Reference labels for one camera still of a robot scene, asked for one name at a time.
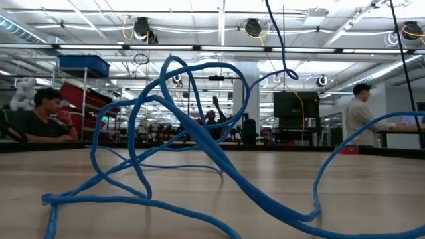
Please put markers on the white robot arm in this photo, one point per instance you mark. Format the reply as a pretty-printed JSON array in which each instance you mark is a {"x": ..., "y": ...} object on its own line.
[{"x": 25, "y": 93}]

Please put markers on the black cylindrical bin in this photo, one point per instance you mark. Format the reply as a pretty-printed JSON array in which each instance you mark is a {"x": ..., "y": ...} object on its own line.
[{"x": 249, "y": 132}]

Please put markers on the white round pillar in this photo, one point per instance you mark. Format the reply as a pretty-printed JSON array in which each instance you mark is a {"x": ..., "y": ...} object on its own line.
[{"x": 254, "y": 113}]

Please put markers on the ceiling light strip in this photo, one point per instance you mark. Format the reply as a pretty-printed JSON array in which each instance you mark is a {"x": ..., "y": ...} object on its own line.
[
  {"x": 303, "y": 49},
  {"x": 161, "y": 47},
  {"x": 232, "y": 48},
  {"x": 375, "y": 50},
  {"x": 89, "y": 47}
]

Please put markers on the thin black vertical pole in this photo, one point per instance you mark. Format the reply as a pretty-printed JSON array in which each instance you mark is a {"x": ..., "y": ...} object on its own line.
[{"x": 283, "y": 86}]

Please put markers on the black monitor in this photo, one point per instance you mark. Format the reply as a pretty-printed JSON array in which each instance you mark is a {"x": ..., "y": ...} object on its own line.
[{"x": 292, "y": 106}]

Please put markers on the metal shelf rack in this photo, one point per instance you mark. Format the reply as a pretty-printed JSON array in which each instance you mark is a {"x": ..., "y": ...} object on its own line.
[{"x": 84, "y": 79}]

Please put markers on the small red block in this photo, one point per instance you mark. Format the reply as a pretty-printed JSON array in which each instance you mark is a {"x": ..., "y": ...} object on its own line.
[{"x": 350, "y": 151}]

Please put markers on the blue storage bin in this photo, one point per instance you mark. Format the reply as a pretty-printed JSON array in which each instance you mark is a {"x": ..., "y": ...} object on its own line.
[{"x": 83, "y": 63}]

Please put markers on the white ceiling unit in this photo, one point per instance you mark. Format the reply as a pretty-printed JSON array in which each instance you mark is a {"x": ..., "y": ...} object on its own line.
[{"x": 314, "y": 18}]

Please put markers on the wooden desk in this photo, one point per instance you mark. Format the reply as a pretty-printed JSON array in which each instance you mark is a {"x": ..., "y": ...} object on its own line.
[{"x": 403, "y": 129}]

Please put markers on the open laptop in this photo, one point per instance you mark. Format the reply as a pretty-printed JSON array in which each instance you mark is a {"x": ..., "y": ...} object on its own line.
[{"x": 411, "y": 120}]

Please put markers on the black slanted pole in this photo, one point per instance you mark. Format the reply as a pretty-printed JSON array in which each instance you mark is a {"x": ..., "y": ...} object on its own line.
[{"x": 404, "y": 66}]

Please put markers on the black background rig frame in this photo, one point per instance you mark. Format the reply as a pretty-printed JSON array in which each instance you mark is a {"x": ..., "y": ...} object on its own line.
[{"x": 216, "y": 78}]

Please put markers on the silver ventilation duct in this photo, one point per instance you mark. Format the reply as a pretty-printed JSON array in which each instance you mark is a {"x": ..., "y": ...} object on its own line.
[
  {"x": 382, "y": 73},
  {"x": 20, "y": 31}
]

